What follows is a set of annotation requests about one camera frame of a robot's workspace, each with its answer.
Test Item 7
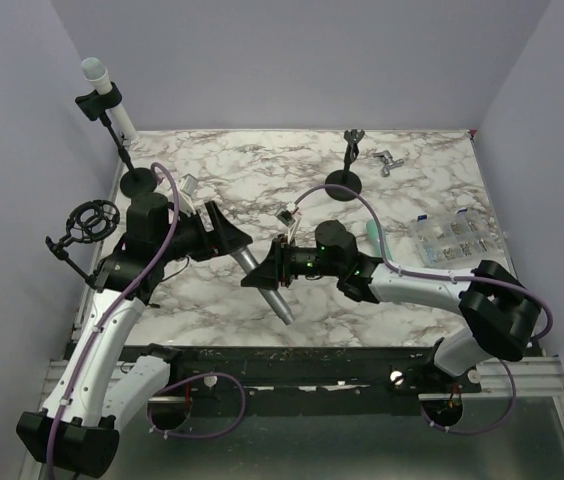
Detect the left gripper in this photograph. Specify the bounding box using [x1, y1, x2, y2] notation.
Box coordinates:
[157, 201, 252, 264]

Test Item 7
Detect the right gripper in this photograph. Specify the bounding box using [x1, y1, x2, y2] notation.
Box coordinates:
[243, 232, 342, 288]

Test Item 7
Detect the grey silver microphone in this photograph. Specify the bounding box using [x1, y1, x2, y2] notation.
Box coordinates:
[229, 247, 296, 327]

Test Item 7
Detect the mint green microphone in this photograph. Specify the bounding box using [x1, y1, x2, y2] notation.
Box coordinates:
[366, 219, 391, 259]

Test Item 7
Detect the black round-base microphone stand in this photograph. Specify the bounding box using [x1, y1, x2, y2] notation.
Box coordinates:
[324, 129, 365, 202]

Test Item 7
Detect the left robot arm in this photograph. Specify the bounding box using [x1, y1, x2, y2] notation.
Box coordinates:
[16, 193, 253, 478]

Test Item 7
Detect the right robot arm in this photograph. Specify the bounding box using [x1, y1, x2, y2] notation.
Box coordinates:
[241, 220, 540, 392]

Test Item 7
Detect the black left-corner microphone stand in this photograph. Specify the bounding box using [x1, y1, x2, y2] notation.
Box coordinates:
[75, 90, 157, 198]

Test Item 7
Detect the white microphone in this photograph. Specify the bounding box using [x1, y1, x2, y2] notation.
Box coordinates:
[81, 57, 138, 141]

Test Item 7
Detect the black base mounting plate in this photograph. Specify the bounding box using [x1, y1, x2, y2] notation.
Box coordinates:
[119, 344, 481, 418]

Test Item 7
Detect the silver metal faucet part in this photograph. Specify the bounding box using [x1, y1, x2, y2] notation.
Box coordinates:
[372, 150, 405, 177]

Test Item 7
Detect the clear plastic screw box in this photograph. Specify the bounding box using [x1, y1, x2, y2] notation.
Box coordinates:
[409, 208, 506, 269]

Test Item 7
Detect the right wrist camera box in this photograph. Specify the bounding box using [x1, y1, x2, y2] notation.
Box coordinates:
[275, 208, 297, 229]

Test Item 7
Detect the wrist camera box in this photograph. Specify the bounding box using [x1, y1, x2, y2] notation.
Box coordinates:
[179, 174, 199, 197]
[275, 208, 297, 229]

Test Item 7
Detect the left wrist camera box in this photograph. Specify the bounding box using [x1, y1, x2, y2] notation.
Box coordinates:
[179, 174, 199, 197]

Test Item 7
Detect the black shock-mount tripod stand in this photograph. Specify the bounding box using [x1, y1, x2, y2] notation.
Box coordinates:
[45, 200, 121, 292]

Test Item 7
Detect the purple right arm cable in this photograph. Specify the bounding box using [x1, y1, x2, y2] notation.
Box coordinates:
[289, 184, 556, 436]

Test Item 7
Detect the aluminium rail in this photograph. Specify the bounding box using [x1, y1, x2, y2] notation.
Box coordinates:
[40, 357, 564, 405]

